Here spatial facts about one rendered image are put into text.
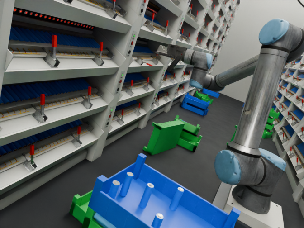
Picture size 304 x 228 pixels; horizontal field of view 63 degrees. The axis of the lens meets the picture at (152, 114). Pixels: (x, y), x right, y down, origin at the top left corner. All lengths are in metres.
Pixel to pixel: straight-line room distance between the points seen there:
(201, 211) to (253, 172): 0.53
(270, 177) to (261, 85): 0.43
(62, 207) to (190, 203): 0.55
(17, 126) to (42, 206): 0.37
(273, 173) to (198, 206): 0.65
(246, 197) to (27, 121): 1.01
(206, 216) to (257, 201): 0.65
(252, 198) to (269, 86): 0.53
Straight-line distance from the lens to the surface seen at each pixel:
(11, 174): 0.96
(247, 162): 1.16
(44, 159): 1.05
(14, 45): 0.78
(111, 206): 0.58
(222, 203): 1.38
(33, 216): 1.04
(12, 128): 0.83
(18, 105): 0.88
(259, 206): 1.35
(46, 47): 0.87
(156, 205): 0.69
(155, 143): 1.59
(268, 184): 1.32
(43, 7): 0.75
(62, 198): 1.13
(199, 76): 1.56
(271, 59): 1.17
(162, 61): 1.84
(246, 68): 1.46
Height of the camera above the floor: 0.73
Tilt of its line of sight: 18 degrees down
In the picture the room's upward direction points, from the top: 20 degrees clockwise
